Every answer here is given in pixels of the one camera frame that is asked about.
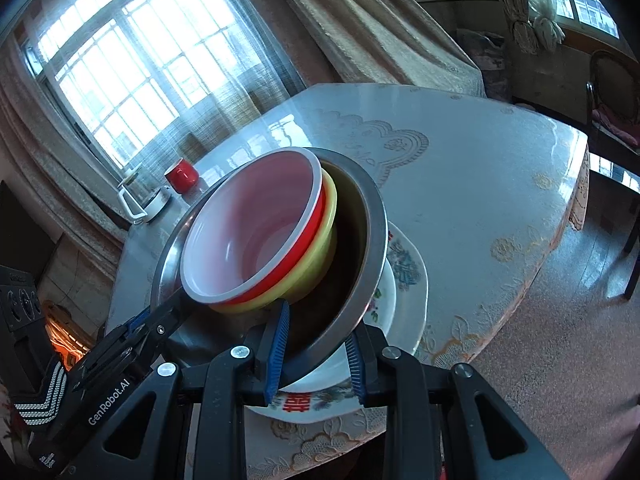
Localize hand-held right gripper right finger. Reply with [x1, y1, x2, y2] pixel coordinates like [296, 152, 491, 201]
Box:
[344, 327, 571, 480]

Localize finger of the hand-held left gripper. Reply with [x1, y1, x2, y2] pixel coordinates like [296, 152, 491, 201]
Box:
[106, 305, 162, 339]
[140, 291, 194, 349]

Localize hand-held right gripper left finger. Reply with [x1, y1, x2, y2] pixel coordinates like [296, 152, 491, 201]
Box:
[75, 300, 292, 480]

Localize white floral plate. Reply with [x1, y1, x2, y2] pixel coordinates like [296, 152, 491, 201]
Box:
[280, 255, 399, 393]

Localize large white red-print plate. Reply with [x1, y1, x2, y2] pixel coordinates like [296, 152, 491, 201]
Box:
[245, 220, 430, 417]

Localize yellow plastic bowl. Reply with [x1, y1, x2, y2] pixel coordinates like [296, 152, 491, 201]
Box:
[207, 167, 339, 315]

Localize red plastic bowl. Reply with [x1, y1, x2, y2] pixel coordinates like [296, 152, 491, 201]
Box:
[180, 147, 327, 306]

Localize stainless steel bowl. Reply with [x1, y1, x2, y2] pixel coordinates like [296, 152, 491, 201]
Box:
[150, 147, 389, 393]

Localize black speaker box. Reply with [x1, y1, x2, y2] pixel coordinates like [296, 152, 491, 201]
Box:
[0, 265, 47, 396]

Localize dark television screen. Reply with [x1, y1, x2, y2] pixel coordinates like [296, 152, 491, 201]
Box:
[0, 180, 57, 281]

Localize red cup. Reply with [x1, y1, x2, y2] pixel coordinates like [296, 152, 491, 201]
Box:
[165, 159, 199, 193]

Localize sheer white curtain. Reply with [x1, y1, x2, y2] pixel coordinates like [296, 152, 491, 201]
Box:
[20, 0, 321, 196]

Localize large barred window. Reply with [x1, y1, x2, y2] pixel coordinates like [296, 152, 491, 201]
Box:
[20, 0, 281, 171]

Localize dark wooden chair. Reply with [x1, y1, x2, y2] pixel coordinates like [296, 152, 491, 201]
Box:
[587, 150, 640, 302]

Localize red chair cushion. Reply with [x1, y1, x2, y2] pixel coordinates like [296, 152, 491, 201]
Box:
[592, 107, 640, 149]

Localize wooden chair with oval back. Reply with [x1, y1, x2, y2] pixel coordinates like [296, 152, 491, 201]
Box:
[585, 50, 640, 156]

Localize glass kettle with white handle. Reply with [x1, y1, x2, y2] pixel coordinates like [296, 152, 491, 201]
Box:
[117, 172, 173, 225]

